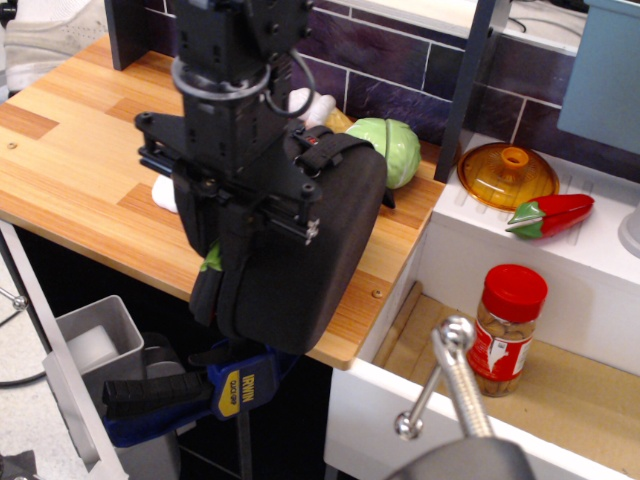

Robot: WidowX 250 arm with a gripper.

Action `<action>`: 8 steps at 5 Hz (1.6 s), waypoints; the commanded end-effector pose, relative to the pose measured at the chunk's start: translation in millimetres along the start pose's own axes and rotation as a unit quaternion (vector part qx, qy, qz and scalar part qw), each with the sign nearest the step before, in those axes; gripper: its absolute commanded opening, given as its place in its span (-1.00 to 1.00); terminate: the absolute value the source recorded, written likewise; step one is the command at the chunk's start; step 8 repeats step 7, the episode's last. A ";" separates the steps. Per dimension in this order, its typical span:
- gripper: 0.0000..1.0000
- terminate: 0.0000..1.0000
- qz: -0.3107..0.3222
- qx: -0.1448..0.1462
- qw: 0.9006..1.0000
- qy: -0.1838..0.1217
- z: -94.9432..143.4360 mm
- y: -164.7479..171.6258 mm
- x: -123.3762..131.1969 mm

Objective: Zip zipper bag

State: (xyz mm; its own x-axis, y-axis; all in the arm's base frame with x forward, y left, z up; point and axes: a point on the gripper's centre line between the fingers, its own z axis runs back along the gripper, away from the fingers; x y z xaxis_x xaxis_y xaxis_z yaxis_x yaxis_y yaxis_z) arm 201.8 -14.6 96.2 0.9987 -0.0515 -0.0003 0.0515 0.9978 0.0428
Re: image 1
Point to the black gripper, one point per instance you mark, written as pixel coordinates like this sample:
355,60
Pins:
227,159

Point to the toy fried egg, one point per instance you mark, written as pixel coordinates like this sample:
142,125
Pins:
162,193

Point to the white toy garlic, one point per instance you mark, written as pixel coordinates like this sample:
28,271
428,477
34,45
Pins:
319,110

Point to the dark grey shelf post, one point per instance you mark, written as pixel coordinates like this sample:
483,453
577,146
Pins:
489,21

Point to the green zipper pull tab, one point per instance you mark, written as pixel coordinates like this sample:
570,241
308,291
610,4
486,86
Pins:
212,260

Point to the red toy chili pepper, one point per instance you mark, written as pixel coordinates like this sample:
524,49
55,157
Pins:
546,216

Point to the blue yellow bar clamp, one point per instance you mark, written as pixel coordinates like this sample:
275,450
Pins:
231,378

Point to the black zipper bag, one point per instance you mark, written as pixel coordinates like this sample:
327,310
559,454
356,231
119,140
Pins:
286,293

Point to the green toy cabbage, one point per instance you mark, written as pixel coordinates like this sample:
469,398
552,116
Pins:
396,142

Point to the red lid peanut jar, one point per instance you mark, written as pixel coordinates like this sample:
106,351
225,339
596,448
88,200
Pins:
512,300

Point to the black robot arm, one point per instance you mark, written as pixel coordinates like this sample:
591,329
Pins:
245,47

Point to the orange transparent pot lid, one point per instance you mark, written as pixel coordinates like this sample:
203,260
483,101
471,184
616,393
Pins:
504,176

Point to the yellow toy food piece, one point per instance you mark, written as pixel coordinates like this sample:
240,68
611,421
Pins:
338,122

